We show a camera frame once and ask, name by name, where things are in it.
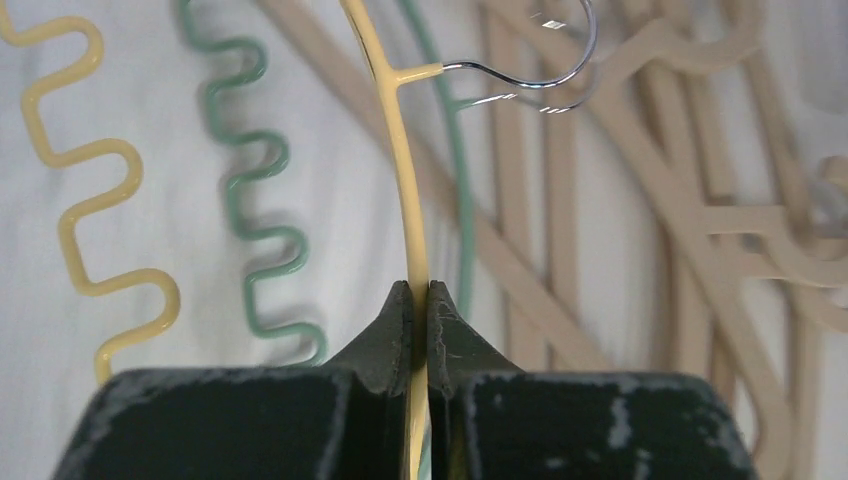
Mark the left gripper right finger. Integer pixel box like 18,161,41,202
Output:
427,281,757,479

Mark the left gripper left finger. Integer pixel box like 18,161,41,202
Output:
54,281,413,479

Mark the yellow wire hanger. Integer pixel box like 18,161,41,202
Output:
1,1,599,479

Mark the green wire hanger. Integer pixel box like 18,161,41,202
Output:
173,0,598,370

